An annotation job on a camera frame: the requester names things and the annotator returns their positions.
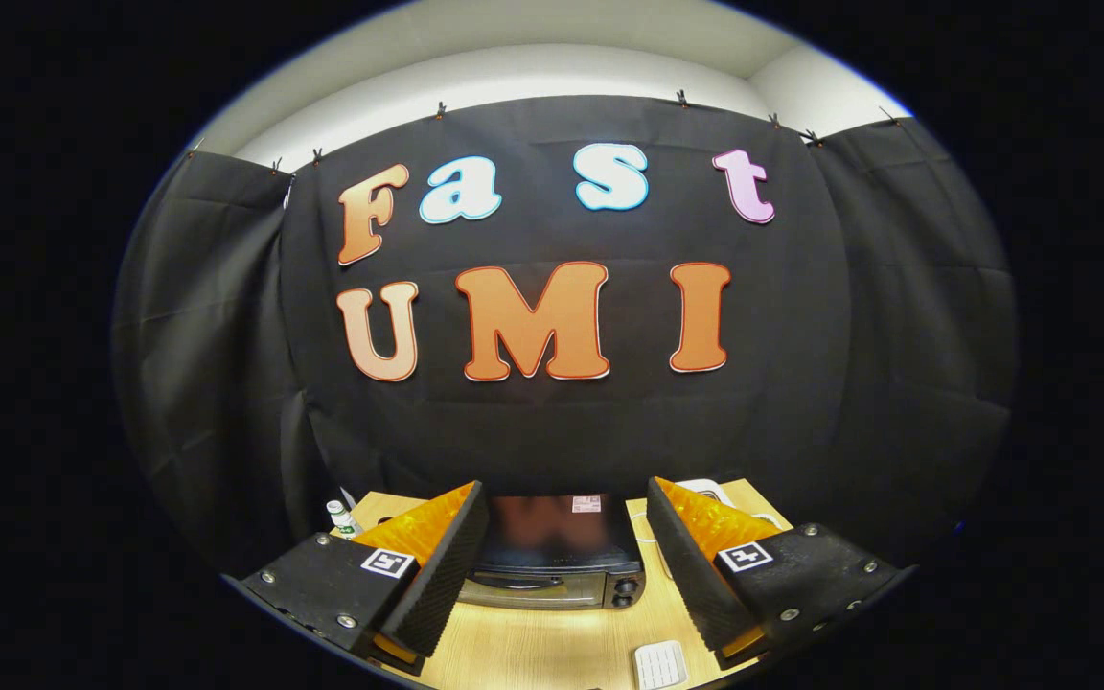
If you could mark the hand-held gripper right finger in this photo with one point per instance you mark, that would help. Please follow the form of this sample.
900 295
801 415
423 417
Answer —
686 565

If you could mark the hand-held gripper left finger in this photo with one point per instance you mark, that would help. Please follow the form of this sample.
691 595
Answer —
451 565

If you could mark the black toaster oven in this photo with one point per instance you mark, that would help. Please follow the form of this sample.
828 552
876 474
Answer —
562 546

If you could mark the white pop-up toaster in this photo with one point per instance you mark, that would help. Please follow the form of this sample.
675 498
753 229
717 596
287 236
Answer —
702 489

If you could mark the white rectangular tray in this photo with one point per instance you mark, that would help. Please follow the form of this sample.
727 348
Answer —
660 666

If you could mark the white plastic bottle green label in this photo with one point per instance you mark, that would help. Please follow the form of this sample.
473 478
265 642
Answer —
343 520

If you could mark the row of small black clips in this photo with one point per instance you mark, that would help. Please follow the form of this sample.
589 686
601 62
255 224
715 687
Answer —
681 98

